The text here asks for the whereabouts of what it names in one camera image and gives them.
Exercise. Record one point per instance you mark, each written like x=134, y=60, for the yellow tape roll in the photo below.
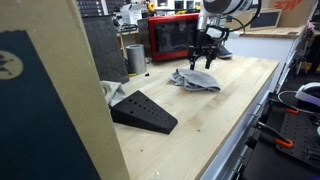
x=151, y=6

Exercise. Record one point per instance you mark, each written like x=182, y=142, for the yellow tool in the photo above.
x=186, y=10

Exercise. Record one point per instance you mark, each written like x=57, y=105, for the white side counter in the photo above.
x=260, y=46

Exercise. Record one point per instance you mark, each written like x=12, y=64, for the small black item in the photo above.
x=146, y=75

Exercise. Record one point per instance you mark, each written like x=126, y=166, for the metal cylinder cup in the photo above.
x=136, y=60

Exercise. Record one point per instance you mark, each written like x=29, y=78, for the crumpled white cloth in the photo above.
x=111, y=91

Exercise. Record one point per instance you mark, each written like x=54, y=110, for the flat cardboard box dark label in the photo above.
x=268, y=19

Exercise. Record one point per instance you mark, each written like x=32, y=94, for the grey towel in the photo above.
x=196, y=81

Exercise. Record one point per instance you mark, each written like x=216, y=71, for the cardboard box orange print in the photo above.
x=295, y=13

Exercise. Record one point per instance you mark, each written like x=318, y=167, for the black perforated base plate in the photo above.
x=300, y=136

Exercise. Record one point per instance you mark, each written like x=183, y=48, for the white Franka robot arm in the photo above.
x=226, y=6

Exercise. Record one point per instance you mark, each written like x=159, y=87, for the black wedge block with holes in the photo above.
x=143, y=113

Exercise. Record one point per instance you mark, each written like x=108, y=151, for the dark grey fabric bin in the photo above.
x=105, y=50

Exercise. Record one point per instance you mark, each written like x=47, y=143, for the wooden shelf unit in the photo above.
x=122, y=43

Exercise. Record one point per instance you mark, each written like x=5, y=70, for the grey canvas shoe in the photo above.
x=224, y=52

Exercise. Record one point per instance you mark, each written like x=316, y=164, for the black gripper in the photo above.
x=204, y=45

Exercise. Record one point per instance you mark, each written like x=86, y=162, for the cardboard box with blue label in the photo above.
x=43, y=100

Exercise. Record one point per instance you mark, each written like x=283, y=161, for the red and black microwave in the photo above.
x=173, y=36

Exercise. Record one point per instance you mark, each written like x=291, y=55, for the white workbench base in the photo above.
x=240, y=146

